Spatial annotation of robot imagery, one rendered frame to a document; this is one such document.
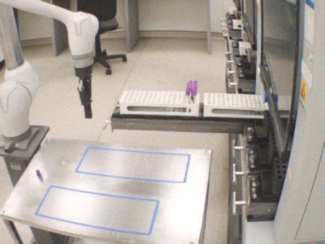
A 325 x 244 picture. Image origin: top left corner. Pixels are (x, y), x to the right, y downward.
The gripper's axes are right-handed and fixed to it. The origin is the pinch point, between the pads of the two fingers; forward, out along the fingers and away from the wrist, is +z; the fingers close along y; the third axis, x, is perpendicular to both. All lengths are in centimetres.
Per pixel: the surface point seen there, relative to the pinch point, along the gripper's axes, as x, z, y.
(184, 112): -39.2, -1.0, -1.3
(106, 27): 56, 29, 228
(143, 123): -24.4, 1.3, -6.8
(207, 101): -47.8, -6.2, -1.7
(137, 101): -21.9, -6.1, -3.3
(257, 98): -68, -6, 2
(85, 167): -11.2, -2.0, -40.5
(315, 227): -82, -1, -65
